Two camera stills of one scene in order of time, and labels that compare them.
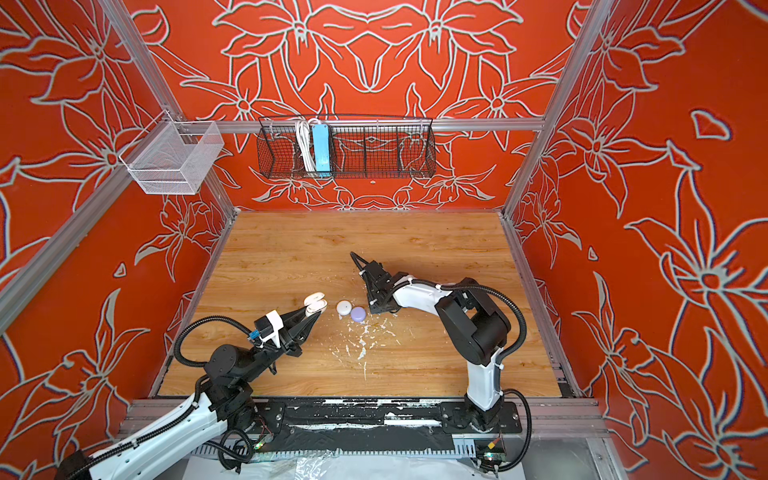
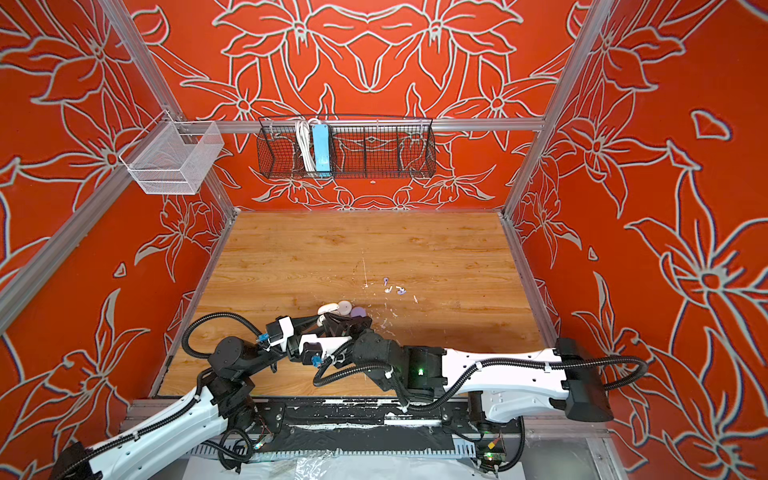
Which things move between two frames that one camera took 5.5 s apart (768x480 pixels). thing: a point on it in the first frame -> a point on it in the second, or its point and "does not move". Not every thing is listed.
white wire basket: (174, 156) does not move
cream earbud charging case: (315, 303) -> (329, 308)
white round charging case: (344, 307) does not move
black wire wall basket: (347, 146) does not move
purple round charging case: (358, 314) does not move
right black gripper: (373, 308) -> (346, 327)
